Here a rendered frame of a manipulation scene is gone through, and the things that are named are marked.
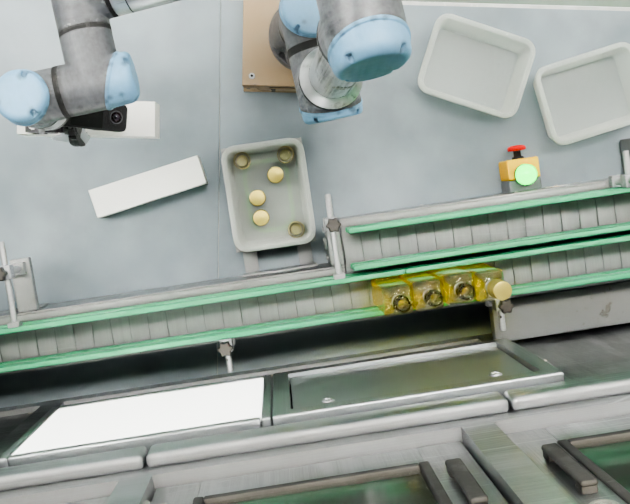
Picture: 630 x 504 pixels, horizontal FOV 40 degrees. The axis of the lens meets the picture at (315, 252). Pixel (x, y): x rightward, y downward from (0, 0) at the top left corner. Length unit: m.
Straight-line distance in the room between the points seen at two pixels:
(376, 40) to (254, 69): 0.67
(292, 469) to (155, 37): 1.05
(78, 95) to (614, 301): 1.18
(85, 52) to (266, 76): 0.62
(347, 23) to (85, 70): 0.37
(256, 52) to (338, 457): 0.90
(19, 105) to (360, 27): 0.48
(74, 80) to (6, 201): 0.76
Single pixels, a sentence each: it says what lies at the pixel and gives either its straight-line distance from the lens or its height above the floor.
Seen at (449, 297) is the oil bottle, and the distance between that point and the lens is 1.63.
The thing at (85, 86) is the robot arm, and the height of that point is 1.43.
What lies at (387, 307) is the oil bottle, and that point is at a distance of 1.61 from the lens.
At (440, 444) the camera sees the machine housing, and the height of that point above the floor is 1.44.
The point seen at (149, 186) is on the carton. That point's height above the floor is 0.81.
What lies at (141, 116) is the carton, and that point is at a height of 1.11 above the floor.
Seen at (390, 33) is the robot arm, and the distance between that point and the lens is 1.21.
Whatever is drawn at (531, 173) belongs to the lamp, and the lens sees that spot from 1.90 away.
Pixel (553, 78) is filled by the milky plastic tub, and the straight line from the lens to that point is 2.03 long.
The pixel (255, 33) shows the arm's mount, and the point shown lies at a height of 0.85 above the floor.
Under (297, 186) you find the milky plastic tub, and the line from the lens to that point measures 1.90.
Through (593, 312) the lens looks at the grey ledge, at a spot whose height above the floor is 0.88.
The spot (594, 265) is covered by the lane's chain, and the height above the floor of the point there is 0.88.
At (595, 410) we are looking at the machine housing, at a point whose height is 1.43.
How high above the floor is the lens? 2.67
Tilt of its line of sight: 86 degrees down
